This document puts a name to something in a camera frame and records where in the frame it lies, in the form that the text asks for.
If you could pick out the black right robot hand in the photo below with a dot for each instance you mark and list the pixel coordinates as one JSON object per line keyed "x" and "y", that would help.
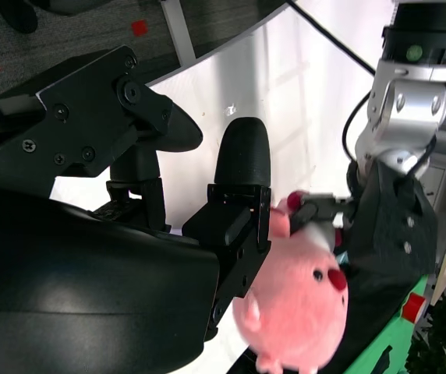
{"x": 90, "y": 280}

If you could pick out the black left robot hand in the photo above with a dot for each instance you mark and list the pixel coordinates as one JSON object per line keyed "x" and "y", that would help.
{"x": 309, "y": 214}

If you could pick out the pink plush beaver doll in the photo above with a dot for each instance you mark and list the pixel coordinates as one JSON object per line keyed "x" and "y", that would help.
{"x": 297, "y": 311}

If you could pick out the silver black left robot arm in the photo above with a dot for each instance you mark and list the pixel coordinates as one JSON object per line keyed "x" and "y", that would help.
{"x": 406, "y": 105}

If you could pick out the red push button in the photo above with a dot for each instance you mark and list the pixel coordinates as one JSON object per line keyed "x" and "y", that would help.
{"x": 414, "y": 308}

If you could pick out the green panel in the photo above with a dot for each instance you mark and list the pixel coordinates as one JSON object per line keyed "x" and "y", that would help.
{"x": 386, "y": 343}

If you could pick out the white table leg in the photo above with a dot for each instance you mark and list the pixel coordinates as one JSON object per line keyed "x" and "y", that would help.
{"x": 178, "y": 31}

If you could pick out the red square floor tape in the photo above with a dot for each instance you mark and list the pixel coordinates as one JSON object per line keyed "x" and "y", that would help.
{"x": 140, "y": 28}

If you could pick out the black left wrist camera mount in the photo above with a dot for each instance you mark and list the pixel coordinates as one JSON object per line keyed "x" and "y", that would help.
{"x": 394, "y": 226}

